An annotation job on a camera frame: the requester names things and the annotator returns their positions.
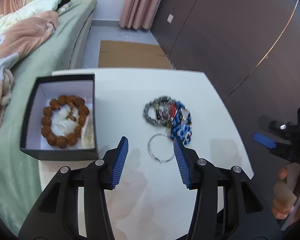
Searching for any blue flower knot ornament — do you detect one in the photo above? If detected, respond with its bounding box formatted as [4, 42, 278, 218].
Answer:
[170, 101, 192, 146]

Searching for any grey stone bead bracelet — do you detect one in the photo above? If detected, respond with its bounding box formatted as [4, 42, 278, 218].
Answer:
[143, 95, 177, 127]

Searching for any light green quilt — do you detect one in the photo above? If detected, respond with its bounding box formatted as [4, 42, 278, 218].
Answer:
[0, 0, 62, 35]

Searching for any pink curtain by wall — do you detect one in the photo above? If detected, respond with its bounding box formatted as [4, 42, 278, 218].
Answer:
[119, 0, 161, 30]

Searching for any dark brown wardrobe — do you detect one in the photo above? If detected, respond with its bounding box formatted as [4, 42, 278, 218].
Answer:
[151, 0, 300, 177]

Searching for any white wall switch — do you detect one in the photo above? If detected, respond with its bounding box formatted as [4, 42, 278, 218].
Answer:
[167, 14, 173, 24]

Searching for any black jewelry box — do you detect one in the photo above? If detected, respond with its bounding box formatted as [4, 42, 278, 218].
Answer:
[20, 74, 98, 161]

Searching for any thin silver bangle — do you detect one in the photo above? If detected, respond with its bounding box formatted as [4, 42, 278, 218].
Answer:
[147, 133, 174, 164]

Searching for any brown wooden bead bracelet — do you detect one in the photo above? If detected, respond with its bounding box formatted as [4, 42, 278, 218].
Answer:
[41, 94, 90, 150]

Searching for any peach plush blanket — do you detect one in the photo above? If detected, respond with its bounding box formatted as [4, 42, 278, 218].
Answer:
[0, 11, 58, 127]

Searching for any green bed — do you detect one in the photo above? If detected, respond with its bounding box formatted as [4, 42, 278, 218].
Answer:
[0, 0, 97, 236]

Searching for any flattened cardboard sheet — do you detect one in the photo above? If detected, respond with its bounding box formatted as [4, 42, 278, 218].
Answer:
[98, 40, 172, 69]

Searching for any white side table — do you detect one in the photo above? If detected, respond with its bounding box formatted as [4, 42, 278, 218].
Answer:
[37, 67, 255, 240]

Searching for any right hand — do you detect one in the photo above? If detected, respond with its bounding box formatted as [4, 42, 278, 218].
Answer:
[271, 163, 300, 231]

